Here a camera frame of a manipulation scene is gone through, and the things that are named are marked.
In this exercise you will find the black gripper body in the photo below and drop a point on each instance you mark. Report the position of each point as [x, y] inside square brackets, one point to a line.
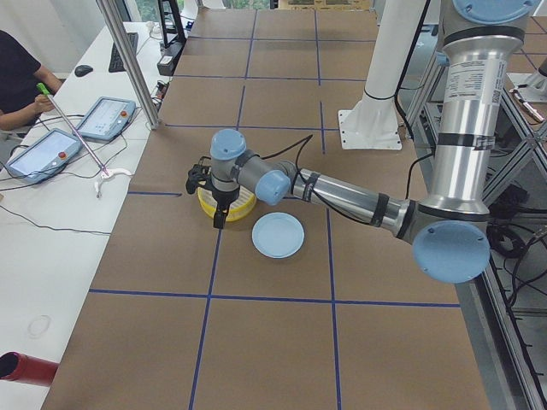
[222, 198]

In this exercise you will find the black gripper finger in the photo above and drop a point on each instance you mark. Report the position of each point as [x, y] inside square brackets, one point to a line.
[224, 214]
[217, 220]

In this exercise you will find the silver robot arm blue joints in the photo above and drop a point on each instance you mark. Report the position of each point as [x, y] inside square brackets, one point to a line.
[446, 229]

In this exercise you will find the yellow rimmed steamer basket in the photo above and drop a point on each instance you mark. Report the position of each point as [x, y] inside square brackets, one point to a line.
[239, 209]

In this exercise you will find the light blue plate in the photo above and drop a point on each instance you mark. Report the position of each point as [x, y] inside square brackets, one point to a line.
[278, 235]

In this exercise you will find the far teach pendant tablet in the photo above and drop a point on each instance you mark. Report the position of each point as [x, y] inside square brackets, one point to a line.
[106, 119]

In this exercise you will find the teach pendant tablet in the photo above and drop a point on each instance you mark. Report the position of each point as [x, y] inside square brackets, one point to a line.
[106, 119]
[45, 158]

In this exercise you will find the black box on desk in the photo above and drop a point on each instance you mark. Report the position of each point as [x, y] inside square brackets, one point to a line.
[169, 58]

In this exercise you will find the near teach pendant tablet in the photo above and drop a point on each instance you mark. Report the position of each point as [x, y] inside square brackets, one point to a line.
[45, 158]

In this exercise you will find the black computer mouse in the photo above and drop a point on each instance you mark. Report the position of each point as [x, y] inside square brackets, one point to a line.
[82, 70]

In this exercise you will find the seated person black shirt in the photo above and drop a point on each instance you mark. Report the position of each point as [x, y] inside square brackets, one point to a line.
[21, 100]

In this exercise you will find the red cylinder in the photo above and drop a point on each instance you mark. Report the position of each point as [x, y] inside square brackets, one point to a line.
[25, 369]

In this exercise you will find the grabber stick green handle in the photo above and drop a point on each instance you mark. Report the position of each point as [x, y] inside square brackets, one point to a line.
[105, 173]

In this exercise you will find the white metal base plate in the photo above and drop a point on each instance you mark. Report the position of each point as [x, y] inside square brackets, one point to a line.
[369, 129]

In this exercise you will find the aluminium frame post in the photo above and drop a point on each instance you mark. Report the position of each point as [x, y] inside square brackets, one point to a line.
[118, 32]

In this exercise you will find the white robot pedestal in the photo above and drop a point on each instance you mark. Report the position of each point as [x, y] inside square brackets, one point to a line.
[399, 23]

